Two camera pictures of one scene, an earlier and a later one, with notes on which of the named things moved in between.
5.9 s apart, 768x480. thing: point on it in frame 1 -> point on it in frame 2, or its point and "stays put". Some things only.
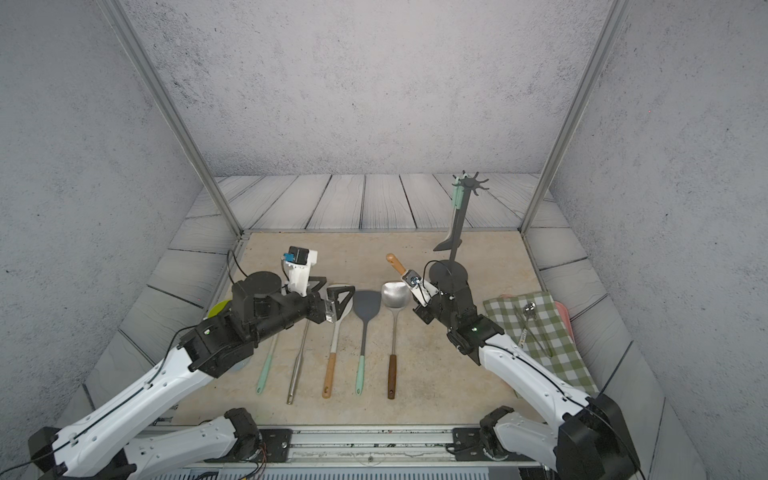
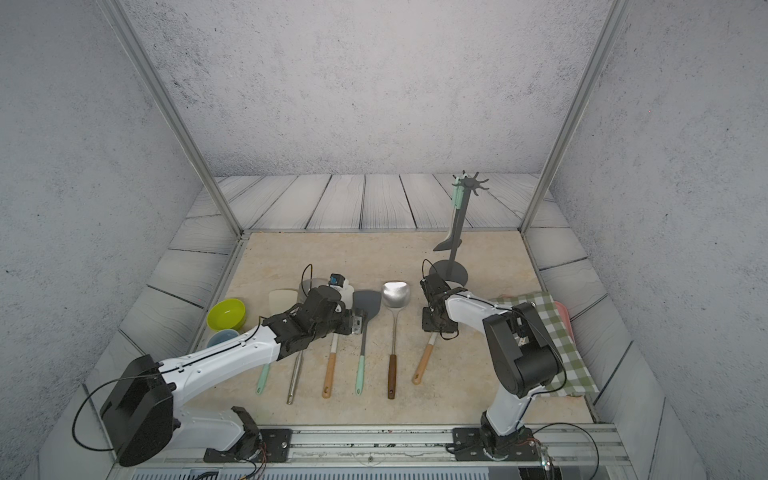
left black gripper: x=317 y=313 -> x=348 y=327
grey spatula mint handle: x=366 y=304 stays put
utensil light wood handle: x=396 y=263 -> x=425 y=357
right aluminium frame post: x=616 y=15 stays put
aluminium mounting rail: x=365 y=447 stays put
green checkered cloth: x=535 y=322 stays put
